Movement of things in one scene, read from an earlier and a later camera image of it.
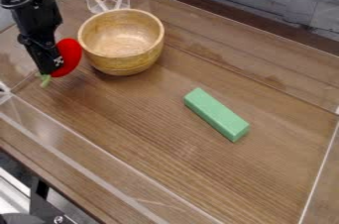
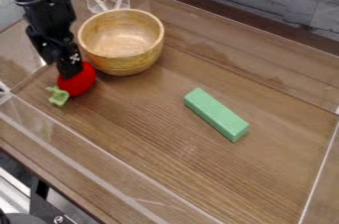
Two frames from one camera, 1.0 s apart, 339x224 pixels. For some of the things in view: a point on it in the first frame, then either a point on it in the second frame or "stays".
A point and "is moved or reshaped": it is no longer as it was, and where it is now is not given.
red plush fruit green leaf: (73, 53) is moved or reshaped
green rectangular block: (217, 115) stays
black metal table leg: (44, 189) stays
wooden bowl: (122, 41) stays
